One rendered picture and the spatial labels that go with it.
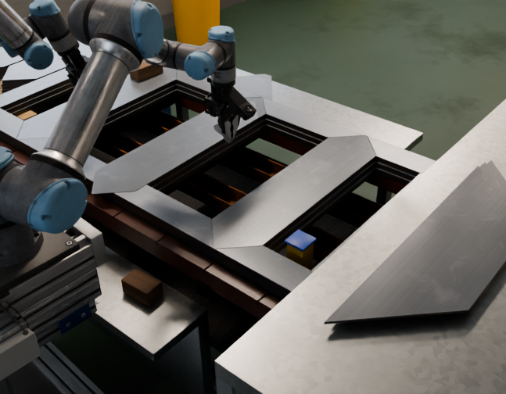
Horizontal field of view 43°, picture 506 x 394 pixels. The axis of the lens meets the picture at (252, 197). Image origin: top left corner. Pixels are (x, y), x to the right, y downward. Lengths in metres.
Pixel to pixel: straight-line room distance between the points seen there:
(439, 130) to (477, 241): 2.64
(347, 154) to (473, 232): 0.71
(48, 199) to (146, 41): 0.40
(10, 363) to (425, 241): 0.90
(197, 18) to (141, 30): 3.51
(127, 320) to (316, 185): 0.66
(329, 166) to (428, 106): 2.35
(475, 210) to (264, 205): 0.60
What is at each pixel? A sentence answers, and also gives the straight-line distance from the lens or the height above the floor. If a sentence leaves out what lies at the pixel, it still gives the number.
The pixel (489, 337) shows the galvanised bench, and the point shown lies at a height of 1.05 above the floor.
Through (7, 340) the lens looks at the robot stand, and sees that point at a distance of 1.46.
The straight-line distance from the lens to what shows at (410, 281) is 1.32.
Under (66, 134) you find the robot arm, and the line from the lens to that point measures 1.35.
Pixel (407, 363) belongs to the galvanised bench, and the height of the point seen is 1.05.
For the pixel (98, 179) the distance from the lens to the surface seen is 2.01.
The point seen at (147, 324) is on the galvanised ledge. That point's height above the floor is 0.68.
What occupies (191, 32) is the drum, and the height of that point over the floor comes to 0.15.
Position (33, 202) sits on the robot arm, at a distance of 1.30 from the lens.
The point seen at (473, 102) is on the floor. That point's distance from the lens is 4.43.
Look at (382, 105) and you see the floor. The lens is 4.26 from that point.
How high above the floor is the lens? 1.96
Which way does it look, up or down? 36 degrees down
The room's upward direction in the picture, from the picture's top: 1 degrees counter-clockwise
